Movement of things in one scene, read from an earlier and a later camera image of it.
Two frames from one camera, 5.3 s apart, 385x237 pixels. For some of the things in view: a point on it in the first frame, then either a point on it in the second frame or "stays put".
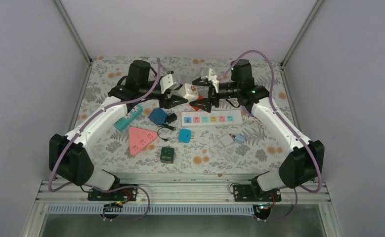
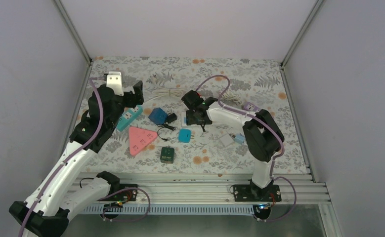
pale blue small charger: (239, 138) stays put
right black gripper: (206, 101) → (191, 119)
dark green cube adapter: (167, 155) stays put
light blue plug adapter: (185, 136) stays put
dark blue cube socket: (158, 115) stays put
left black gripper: (169, 102) → (132, 102)
